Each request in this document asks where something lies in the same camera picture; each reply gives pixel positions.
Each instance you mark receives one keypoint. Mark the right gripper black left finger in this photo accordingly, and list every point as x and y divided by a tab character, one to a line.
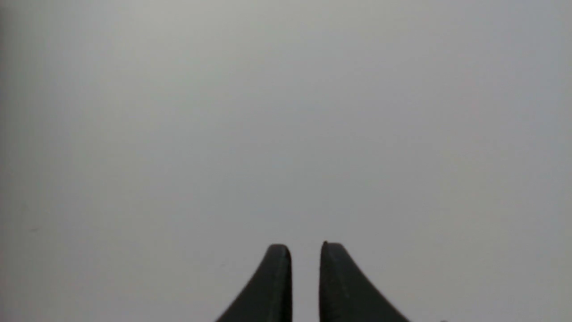
267	296

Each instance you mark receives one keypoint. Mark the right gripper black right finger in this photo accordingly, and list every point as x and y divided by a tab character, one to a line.
346	294

